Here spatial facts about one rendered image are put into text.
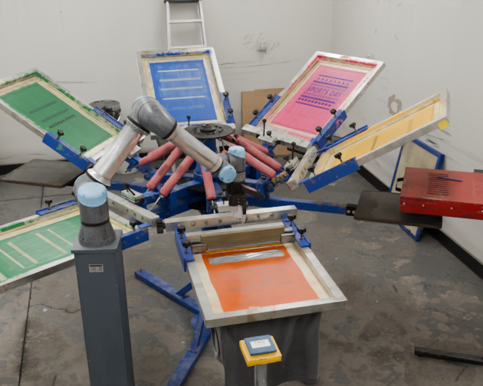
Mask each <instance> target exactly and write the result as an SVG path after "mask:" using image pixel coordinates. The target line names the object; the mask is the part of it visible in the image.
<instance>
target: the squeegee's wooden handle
mask: <svg viewBox="0 0 483 386"><path fill-rule="evenodd" d="M282 234H284V226H283V225H278V226H270V227H258V228H251V229H244V230H237V231H224V232H218V233H210V234H200V244H206V250H208V248H213V247H224V246H231V245H238V244H250V243H257V242H263V241H270V240H279V241H281V235H282Z"/></svg>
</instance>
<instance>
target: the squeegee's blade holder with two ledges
mask: <svg viewBox="0 0 483 386"><path fill-rule="evenodd" d="M276 243H279V240H270V241H263V242H257V243H250V244H238V245H231V246H224V247H213V248H208V251H214V250H225V249H232V248H239V247H250V246H258V245H264V244H276Z"/></svg>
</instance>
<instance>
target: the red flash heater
mask: <svg viewBox="0 0 483 386"><path fill-rule="evenodd" d="M438 177H442V178H450V179H456V180H461V181H463V182H458V181H453V180H448V179H442V178H438ZM399 204H400V212H407V213H414V214H429V215H437V216H445V217H452V218H467V219H475V220H483V173H476V172H458V171H449V170H439V169H430V168H412V167H406V169H405V174H404V178H403V183H402V191H401V195H400V200H399Z"/></svg>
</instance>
